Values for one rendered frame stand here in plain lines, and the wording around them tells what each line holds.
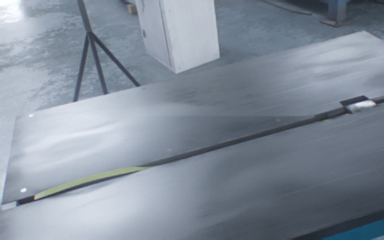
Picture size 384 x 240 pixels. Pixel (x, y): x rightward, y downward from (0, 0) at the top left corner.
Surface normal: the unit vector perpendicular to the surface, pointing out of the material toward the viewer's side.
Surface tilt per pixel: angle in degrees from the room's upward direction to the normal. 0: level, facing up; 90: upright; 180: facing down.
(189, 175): 0
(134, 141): 0
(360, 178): 0
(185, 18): 90
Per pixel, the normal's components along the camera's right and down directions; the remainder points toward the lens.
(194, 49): 0.51, 0.41
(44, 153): -0.12, -0.83
